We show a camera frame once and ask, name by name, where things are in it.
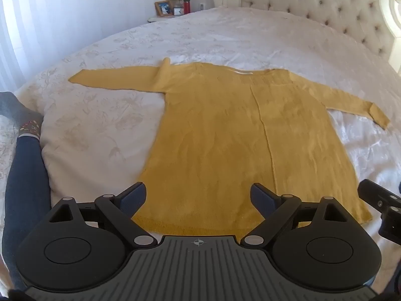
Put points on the grey patterned sock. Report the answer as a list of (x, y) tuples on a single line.
[(18, 113)]

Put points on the white nightstand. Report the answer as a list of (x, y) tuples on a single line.
[(159, 18)]

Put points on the red bottle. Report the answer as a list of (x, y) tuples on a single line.
[(186, 6)]

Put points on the person's leg in dark leggings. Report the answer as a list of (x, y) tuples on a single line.
[(26, 191)]

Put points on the beige tufted headboard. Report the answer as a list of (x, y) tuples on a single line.
[(329, 3)]

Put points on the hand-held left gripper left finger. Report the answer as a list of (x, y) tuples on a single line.
[(133, 198)]

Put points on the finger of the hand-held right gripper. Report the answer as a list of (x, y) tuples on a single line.
[(374, 192)]

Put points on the wooden photo frame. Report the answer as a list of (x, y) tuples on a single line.
[(164, 8)]

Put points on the small white clock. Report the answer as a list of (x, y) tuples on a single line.
[(178, 11)]

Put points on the white floral bedspread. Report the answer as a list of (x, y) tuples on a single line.
[(103, 125)]

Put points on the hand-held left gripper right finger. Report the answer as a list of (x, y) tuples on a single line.
[(262, 198)]

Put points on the white curtain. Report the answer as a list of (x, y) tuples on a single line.
[(12, 50)]

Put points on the yellow knit sweater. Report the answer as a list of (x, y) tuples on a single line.
[(225, 138)]

